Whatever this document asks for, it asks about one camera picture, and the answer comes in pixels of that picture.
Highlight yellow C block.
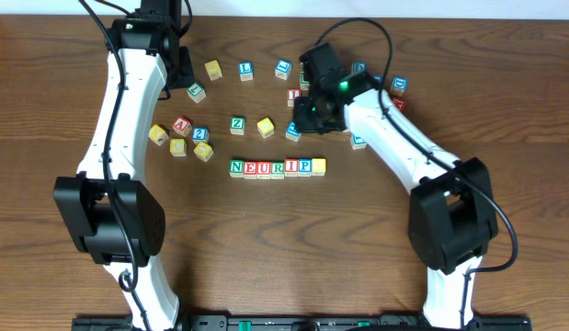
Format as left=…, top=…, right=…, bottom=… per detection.
left=170, top=138, right=188, bottom=157

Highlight blue P block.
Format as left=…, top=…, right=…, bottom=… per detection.
left=298, top=158, right=313, bottom=177

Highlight blue E block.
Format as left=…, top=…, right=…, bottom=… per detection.
left=285, top=121, right=302, bottom=143

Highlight blue D block far right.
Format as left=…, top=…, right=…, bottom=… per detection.
left=390, top=75, right=408, bottom=97

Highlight blue T block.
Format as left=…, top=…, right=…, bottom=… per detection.
left=350, top=134, right=368, bottom=150

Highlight green R block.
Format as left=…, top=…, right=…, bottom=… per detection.
left=270, top=162, right=285, bottom=179

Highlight green Z block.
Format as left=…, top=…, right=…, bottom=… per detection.
left=230, top=117, right=245, bottom=136

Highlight blue tilted L block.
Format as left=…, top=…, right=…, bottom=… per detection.
left=275, top=59, right=292, bottom=80

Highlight yellow block far left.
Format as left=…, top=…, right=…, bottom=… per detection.
left=148, top=124, right=169, bottom=146

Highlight blue d block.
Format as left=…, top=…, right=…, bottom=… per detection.
left=390, top=75, right=408, bottom=97
left=351, top=63, right=366, bottom=74

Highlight yellow block bottom left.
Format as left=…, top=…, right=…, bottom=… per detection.
left=193, top=142, right=214, bottom=162

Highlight red A block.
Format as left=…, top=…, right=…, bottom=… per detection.
left=172, top=117, right=192, bottom=137

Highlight right black cable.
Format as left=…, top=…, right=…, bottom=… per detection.
left=313, top=17, right=519, bottom=330

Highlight red U block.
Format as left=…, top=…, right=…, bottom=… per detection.
left=256, top=161, right=272, bottom=179

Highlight yellow block centre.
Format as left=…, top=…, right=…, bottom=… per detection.
left=257, top=118, right=275, bottom=139

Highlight plain yellow block top left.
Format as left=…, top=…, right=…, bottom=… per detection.
left=205, top=60, right=222, bottom=81

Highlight red E block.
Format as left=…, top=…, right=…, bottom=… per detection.
left=243, top=161, right=257, bottom=179

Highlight red 1 block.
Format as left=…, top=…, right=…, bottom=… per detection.
left=284, top=158, right=299, bottom=177

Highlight red M block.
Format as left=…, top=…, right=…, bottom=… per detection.
left=392, top=97, right=406, bottom=112

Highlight green N block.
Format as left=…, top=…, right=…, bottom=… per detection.
left=229, top=159, right=245, bottom=177

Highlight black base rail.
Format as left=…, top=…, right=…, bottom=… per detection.
left=71, top=312, right=533, bottom=331

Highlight red I block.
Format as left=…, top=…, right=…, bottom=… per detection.
left=287, top=88, right=302, bottom=108

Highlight blue 2 block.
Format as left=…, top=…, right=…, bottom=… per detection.
left=192, top=127, right=210, bottom=144

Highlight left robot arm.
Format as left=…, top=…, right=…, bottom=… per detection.
left=53, top=0, right=194, bottom=330

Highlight green L block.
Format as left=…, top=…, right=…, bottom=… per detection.
left=187, top=82, right=206, bottom=103

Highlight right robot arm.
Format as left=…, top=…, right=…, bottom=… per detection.
left=292, top=43, right=498, bottom=329

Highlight yellow S block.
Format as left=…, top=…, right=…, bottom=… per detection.
left=312, top=158, right=326, bottom=176

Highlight green 4 block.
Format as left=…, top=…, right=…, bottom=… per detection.
left=300, top=72, right=310, bottom=91

